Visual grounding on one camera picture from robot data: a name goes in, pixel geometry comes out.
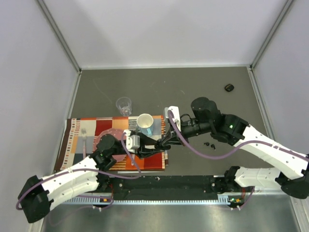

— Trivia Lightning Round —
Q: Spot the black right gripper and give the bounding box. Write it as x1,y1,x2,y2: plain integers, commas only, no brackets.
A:
162,119,212,147

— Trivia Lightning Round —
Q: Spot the black case with gold line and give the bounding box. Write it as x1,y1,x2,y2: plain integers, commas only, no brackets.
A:
224,84,235,92

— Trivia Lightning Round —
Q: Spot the black taped earbud charging case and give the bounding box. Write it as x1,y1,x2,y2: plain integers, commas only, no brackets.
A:
154,139,170,150

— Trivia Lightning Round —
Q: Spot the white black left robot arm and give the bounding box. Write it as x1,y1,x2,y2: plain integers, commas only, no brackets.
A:
16,133,171,223

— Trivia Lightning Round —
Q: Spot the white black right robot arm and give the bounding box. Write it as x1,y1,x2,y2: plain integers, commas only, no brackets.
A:
156,97,309,199

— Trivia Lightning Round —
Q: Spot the blue mug white inside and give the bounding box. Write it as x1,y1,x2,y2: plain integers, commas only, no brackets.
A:
136,114,154,136

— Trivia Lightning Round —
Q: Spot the pink dotted plate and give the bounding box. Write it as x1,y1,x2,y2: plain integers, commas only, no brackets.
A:
93,128,126,162

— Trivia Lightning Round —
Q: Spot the clear plastic cup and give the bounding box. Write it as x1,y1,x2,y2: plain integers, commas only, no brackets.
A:
116,97,132,116

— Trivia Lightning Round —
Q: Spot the orange patchwork placemat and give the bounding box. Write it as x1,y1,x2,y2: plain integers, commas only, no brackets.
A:
54,115,169,173

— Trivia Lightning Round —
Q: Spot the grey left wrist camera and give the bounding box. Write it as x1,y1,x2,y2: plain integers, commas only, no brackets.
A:
124,130,140,150

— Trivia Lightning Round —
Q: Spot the pink handled knife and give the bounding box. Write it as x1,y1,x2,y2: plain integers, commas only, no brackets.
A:
131,157,135,166

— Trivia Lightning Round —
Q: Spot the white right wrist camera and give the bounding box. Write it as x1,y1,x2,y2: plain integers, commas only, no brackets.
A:
164,106,182,131

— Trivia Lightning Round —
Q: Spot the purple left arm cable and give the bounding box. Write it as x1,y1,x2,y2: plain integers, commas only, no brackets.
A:
15,131,142,210

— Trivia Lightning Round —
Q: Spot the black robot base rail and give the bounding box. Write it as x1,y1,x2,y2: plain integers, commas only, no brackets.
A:
109,175,230,200

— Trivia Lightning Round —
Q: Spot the pink handled fork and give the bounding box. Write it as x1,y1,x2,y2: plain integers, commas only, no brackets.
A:
81,128,87,159

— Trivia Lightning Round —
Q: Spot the white slotted cable duct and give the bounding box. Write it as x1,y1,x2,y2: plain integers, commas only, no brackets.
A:
64,195,244,205

